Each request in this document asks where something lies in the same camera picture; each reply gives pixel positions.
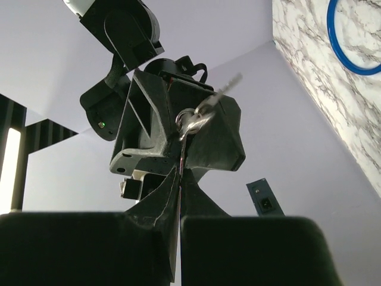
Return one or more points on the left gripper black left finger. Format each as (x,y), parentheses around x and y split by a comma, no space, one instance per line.
(135,247)

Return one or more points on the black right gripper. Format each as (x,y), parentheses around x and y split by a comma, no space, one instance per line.
(147,137)

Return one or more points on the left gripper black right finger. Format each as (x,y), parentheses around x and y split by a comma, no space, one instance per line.
(219,249)

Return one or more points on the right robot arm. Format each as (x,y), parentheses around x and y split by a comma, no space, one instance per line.
(131,32)

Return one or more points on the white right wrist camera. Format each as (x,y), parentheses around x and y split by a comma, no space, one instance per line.
(132,188)

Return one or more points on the blue cable lock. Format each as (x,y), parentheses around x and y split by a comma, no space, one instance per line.
(353,29)

